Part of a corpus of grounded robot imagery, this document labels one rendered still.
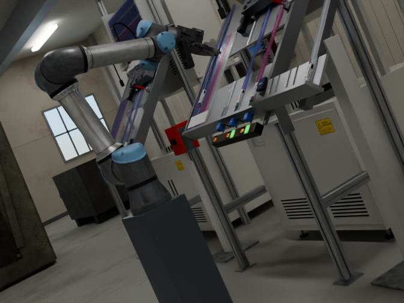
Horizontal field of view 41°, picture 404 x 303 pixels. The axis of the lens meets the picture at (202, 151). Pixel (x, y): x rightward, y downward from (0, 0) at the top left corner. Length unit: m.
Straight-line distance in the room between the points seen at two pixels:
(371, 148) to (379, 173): 0.09
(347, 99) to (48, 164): 9.68
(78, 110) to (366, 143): 1.00
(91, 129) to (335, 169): 1.02
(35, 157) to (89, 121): 9.15
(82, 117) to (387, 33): 5.04
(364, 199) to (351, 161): 0.17
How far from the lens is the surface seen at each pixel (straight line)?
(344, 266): 2.07
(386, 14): 6.56
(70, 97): 1.98
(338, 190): 2.06
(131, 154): 1.84
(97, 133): 1.97
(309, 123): 2.31
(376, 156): 1.82
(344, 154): 2.23
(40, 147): 11.17
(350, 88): 1.79
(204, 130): 2.38
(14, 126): 11.13
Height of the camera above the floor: 0.78
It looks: 4 degrees down
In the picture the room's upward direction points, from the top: 24 degrees counter-clockwise
